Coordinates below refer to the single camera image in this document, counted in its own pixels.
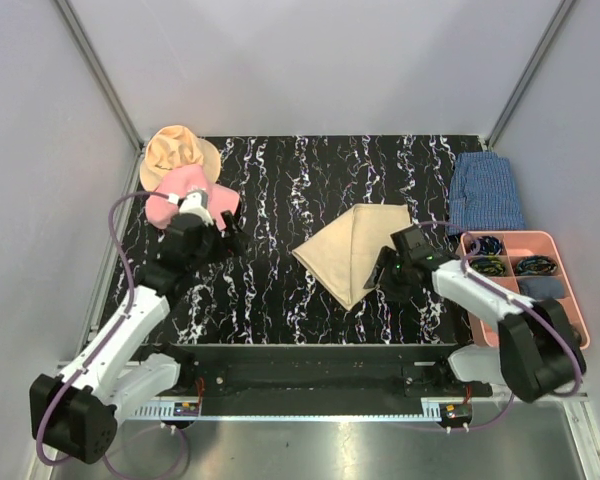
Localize aluminium frame post right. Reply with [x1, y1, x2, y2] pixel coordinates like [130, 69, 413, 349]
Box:
[484, 0, 579, 150]

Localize pink baseball cap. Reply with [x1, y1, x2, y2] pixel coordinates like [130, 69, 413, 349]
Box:
[145, 165, 241, 231]

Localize aluminium frame post left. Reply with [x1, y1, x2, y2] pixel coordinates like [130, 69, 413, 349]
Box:
[52, 0, 144, 153]

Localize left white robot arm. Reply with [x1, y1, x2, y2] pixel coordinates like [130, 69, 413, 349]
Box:
[29, 210, 248, 465]

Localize blue checkered folded cloth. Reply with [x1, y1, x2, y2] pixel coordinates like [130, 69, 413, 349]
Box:
[447, 151, 526, 235]

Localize beige cloth napkin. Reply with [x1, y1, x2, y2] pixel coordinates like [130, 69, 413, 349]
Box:
[292, 204, 411, 311]

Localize grey blue rolled sock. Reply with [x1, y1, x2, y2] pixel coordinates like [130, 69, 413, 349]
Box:
[518, 277, 566, 300]

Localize teal patterned rolled sock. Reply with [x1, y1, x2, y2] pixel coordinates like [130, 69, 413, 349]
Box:
[513, 255, 558, 276]

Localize dark patterned rolled sock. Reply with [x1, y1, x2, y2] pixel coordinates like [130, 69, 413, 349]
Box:
[570, 325, 584, 345]

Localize aluminium frame post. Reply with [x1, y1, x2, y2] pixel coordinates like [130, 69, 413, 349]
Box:
[52, 0, 144, 153]
[484, 0, 579, 150]

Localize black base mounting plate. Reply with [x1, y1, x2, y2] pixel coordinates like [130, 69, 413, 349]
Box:
[138, 342, 494, 399]

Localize pink divided organizer tray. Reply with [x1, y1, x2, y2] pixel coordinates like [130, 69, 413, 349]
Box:
[457, 230, 590, 349]

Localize slotted aluminium rail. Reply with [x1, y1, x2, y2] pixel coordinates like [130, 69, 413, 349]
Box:
[47, 362, 591, 421]

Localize beige bucket hat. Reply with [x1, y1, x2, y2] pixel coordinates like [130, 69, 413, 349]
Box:
[139, 125, 222, 191]

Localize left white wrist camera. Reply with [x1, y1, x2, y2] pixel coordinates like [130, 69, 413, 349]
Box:
[167, 189, 215, 225]

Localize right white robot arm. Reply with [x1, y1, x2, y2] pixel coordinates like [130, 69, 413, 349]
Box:
[365, 225, 587, 403]

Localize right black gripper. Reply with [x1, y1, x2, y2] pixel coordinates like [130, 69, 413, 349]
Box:
[363, 245, 415, 304]

